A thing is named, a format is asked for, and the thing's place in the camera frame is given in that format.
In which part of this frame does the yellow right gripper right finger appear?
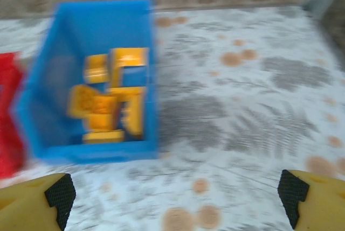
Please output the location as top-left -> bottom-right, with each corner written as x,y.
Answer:
277,169 -> 345,231

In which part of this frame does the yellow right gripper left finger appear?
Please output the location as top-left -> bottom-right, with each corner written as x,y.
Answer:
0,172 -> 77,231

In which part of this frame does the orange round lego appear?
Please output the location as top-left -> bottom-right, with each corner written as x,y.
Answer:
67,85 -> 108,123

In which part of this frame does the yellow square frame lego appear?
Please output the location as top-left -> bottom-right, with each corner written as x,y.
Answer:
109,47 -> 150,81

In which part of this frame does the red plastic bin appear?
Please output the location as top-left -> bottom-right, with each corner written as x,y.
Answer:
0,52 -> 29,180

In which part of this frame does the floral patterned tablecloth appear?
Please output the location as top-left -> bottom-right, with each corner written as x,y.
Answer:
0,6 -> 345,231

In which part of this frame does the blue plastic bin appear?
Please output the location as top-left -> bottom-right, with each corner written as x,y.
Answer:
13,0 -> 161,165

